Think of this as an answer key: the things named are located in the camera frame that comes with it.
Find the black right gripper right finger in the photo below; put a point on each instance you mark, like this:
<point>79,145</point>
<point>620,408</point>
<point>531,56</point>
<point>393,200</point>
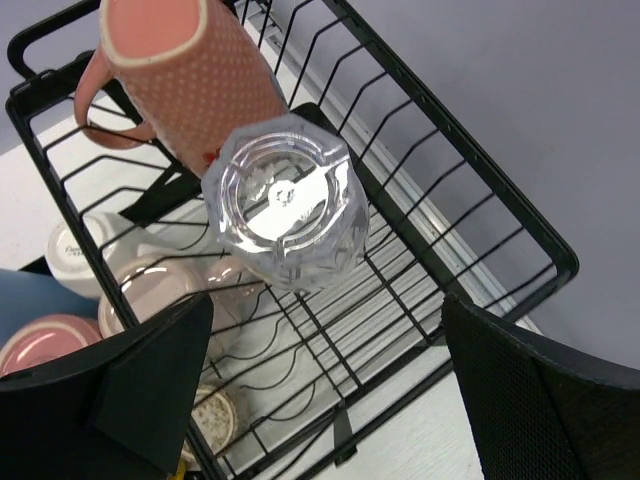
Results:
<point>539,409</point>

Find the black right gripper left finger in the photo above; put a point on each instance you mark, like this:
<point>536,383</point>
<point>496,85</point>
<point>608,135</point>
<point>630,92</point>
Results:
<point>118,409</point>

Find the clear faceted glass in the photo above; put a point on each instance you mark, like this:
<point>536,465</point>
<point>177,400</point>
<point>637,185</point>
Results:
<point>285,203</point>

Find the salmon polka dot mug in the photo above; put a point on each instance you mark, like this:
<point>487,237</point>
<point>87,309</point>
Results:
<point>190,69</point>

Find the black two-tier dish rack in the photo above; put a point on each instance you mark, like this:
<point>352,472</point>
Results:
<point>322,370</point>

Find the yellow ceramic mug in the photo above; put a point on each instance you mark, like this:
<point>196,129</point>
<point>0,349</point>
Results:
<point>181,471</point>

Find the small speckled glass cup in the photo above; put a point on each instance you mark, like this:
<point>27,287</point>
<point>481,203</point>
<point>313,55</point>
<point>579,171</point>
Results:
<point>222,415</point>

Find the pink smiley face mug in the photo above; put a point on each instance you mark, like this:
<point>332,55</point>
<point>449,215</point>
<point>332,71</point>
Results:
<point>47,338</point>

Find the light blue plastic cup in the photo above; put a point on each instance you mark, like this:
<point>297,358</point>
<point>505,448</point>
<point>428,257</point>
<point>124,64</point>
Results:
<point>26,296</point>

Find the white ceramic cup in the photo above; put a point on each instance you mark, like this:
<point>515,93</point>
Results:
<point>67,261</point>

